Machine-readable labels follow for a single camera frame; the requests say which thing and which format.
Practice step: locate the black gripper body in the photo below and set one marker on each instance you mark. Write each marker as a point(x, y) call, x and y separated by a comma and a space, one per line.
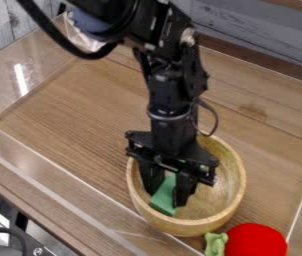
point(170, 145)

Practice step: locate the clear acrylic tray wall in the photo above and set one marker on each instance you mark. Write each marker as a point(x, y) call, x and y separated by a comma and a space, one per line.
point(90, 222)

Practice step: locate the clear acrylic corner bracket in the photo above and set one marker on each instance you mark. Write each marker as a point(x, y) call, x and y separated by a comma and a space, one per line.
point(89, 44)

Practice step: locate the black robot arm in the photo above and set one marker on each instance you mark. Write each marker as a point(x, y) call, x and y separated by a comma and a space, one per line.
point(168, 52)

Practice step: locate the green rectangular block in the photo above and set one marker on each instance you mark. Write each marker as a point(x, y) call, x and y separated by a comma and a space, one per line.
point(161, 200)

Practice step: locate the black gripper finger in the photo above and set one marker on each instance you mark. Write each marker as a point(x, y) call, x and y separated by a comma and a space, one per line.
point(153, 176)
point(185, 188)

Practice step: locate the black table frame bracket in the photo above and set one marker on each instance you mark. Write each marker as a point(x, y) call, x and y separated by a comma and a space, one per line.
point(22, 235)

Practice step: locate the brown wooden bowl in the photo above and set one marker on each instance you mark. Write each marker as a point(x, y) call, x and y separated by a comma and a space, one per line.
point(212, 206)

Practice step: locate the small green toy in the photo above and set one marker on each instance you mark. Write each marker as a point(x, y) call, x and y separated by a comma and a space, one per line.
point(216, 244)

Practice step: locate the red plush ball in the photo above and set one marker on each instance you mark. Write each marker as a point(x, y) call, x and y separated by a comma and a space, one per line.
point(253, 239)

